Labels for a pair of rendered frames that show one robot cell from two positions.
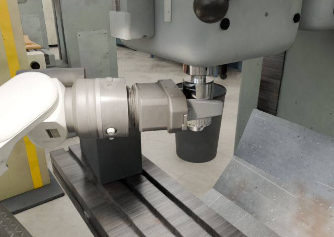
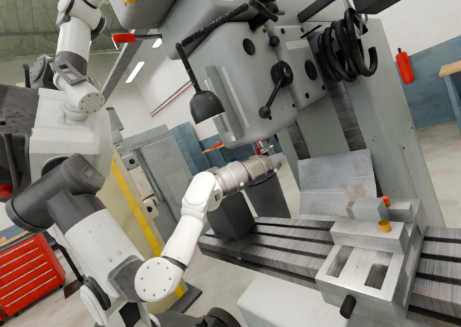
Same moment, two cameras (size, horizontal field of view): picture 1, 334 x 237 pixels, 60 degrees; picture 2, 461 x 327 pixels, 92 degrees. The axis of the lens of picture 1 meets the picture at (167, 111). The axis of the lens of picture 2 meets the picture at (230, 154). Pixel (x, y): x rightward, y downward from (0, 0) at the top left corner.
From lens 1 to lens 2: 29 cm
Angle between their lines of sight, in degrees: 15
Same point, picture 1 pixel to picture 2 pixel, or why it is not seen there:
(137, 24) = (237, 133)
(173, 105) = (263, 160)
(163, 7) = (243, 123)
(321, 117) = (332, 146)
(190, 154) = not seen: hidden behind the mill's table
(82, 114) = (228, 180)
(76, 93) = (221, 173)
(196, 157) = not seen: hidden behind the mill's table
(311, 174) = (344, 176)
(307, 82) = (315, 133)
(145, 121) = (254, 173)
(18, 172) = not seen: hidden behind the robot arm
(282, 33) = (291, 113)
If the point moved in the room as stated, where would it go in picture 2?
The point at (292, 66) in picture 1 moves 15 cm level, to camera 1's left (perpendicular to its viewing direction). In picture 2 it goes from (304, 129) to (274, 143)
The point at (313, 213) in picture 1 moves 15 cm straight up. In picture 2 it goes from (357, 195) to (344, 160)
